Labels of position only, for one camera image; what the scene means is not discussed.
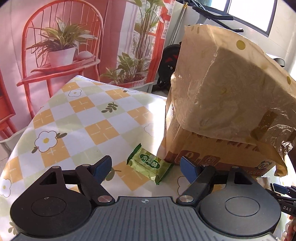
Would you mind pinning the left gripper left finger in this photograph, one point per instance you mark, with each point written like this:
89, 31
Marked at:
61, 201

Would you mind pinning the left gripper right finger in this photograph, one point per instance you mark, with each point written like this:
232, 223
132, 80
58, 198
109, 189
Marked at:
230, 202

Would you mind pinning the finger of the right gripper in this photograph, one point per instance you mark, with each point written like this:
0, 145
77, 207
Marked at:
280, 198
290, 191

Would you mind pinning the green pineapple cake packet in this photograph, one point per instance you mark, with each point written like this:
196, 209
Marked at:
148, 164

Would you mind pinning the right hand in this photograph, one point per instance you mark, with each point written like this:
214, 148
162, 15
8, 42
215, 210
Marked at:
289, 230

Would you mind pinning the floral checkered tablecloth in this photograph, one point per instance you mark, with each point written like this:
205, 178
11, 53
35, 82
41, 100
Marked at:
86, 120

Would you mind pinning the plastic-covered cardboard box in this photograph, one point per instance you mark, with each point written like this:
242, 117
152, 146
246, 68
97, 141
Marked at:
238, 110

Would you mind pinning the printed room backdrop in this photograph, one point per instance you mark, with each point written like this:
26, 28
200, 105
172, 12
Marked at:
44, 44

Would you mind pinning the exercise bike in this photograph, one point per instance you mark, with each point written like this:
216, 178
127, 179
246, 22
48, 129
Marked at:
191, 17

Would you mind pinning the window with dark frame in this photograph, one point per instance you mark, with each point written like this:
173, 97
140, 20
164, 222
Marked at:
256, 14

